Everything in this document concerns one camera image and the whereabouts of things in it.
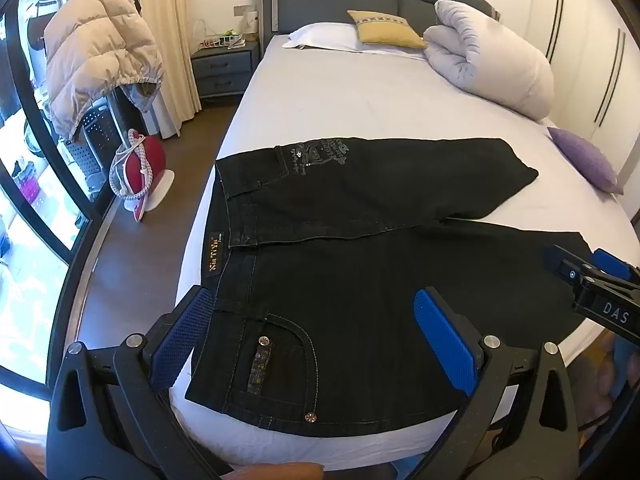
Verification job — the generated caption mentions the white wire basket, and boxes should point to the white wire basket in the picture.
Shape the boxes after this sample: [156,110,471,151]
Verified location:
[196,18,247,49]

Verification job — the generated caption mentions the grey nightstand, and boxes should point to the grey nightstand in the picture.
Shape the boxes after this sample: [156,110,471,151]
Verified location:
[190,40,261,101]

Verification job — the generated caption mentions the bed with white sheet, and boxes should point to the bed with white sheet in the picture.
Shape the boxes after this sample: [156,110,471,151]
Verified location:
[169,35,640,473]

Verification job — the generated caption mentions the black framed glass door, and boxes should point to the black framed glass door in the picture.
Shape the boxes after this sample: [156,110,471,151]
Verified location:
[0,0,118,396]

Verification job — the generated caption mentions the yellow patterned cushion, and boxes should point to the yellow patterned cushion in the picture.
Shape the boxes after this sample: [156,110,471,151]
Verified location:
[347,10,428,50]

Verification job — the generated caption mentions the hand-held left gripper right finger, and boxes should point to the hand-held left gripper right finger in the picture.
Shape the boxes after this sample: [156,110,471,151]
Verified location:
[400,287,598,480]

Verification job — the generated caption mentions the black denim pants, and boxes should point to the black denim pants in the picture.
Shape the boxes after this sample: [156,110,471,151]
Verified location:
[185,136,593,438]

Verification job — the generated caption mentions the purple cushion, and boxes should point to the purple cushion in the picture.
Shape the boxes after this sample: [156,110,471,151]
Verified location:
[546,126,626,195]

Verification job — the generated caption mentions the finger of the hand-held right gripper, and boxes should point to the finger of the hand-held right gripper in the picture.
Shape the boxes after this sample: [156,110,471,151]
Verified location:
[592,248,640,288]
[544,244,583,286]

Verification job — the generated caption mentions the person's left hand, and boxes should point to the person's left hand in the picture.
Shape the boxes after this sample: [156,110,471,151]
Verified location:
[220,462,326,480]

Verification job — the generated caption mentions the red steam iron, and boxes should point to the red steam iron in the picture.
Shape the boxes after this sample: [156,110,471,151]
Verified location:
[110,129,177,223]

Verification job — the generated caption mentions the beige puffer jacket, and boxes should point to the beige puffer jacket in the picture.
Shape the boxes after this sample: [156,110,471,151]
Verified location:
[44,0,166,141]

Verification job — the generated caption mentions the person's right hand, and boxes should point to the person's right hand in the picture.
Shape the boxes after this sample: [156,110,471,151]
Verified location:
[582,332,640,431]

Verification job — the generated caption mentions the white pillow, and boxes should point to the white pillow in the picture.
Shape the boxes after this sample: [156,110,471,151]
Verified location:
[282,22,431,61]

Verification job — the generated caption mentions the dark grey laundry basket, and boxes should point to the dark grey laundry basket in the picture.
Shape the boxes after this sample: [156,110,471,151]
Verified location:
[65,97,126,201]

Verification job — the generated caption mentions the cream curtain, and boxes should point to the cream curtain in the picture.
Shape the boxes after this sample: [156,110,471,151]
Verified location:
[136,0,203,139]

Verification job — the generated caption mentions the rolled white duvet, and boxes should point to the rolled white duvet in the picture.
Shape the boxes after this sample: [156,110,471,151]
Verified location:
[422,0,556,122]

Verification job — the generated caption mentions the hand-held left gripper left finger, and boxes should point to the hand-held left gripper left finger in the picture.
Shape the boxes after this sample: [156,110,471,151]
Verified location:
[46,286,236,480]

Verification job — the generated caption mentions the white wardrobe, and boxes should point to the white wardrobe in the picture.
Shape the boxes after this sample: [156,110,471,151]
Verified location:
[522,0,640,221]

